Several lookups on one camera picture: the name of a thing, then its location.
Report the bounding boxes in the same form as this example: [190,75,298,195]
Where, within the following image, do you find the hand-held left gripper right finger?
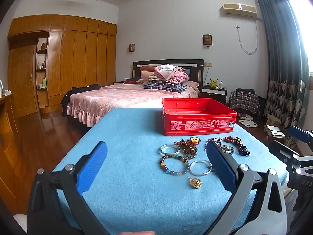
[206,141,288,235]

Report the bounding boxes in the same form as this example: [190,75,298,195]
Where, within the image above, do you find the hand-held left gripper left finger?
[27,141,110,235]

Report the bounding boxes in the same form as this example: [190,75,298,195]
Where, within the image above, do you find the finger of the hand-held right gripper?
[288,125,313,150]
[268,139,301,163]

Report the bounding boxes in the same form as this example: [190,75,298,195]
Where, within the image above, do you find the dark bead bracelet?
[233,136,251,156]

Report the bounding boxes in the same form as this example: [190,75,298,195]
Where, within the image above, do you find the silver chain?
[204,137,224,152]

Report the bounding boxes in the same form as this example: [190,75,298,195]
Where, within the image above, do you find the gold amber charm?
[188,176,202,189]

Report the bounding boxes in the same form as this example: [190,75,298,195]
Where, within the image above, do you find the thin silver bangle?
[189,160,214,177]

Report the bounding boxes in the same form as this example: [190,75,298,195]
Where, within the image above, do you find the brown bead necklace gold pendant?
[174,138,201,158]

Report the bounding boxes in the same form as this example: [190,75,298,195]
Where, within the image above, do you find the red metal tin box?
[161,98,237,137]

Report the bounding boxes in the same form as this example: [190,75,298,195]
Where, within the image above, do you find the multicolour bead bracelet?
[158,154,190,177]

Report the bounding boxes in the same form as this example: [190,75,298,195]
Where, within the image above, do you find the wide silver bangle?
[160,144,181,155]

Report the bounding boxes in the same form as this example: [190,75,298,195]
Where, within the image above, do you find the white book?
[265,125,286,139]

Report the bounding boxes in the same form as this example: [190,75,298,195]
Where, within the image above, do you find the white bathroom scale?
[238,119,259,128]

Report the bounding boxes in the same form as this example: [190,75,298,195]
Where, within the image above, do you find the blue table cloth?
[52,108,288,235]

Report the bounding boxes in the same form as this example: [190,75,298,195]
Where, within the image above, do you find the plaid bag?
[229,88,261,115]

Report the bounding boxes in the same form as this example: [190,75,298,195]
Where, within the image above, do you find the grey patterned curtain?
[254,0,310,133]

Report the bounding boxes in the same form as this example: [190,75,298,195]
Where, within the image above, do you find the dark nightstand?
[201,85,228,103]

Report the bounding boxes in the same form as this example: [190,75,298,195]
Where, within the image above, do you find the bed with pink cover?
[67,59,204,128]

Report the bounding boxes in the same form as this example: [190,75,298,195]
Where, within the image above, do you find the black jacket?
[61,84,101,117]

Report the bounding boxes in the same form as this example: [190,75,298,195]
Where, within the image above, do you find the wooden dresser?
[0,94,27,201]

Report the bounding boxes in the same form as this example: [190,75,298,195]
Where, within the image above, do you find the blue plaid folded cloth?
[143,80,189,93]

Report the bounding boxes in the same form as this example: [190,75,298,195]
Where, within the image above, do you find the pink folded clothes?
[154,64,190,83]

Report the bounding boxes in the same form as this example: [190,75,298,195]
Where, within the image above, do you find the window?
[286,0,313,76]

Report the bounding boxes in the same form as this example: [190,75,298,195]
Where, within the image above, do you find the pink folded blanket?
[140,66,157,85]

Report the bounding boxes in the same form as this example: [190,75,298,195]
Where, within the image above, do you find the wooden door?
[8,44,38,118]

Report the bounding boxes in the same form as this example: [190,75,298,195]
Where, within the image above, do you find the wooden wardrobe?
[7,15,117,119]

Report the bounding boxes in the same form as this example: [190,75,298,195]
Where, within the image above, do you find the white hanging cable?
[236,17,258,55]

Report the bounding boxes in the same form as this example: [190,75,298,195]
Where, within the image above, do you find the wall air conditioner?
[222,2,258,18]

